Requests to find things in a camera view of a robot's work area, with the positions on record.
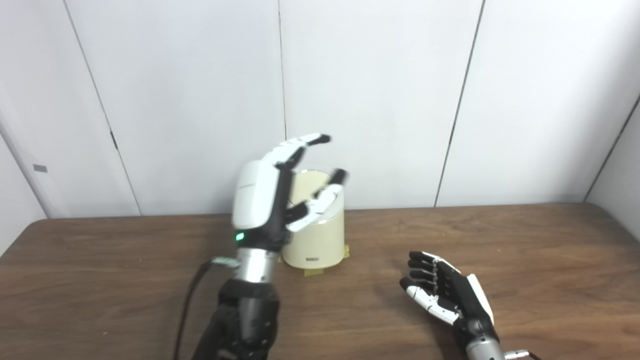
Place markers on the small gray wall label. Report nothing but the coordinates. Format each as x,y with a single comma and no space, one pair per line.
40,168

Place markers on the round cream bin lid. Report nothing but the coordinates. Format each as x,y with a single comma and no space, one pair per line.
306,186

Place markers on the cream-colored trash bin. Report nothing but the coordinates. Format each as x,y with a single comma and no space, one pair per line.
320,242

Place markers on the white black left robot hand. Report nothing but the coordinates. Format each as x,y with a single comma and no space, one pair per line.
255,200

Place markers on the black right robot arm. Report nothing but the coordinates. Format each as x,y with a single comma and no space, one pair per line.
485,350

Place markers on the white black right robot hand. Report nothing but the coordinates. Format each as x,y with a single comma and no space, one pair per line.
462,295

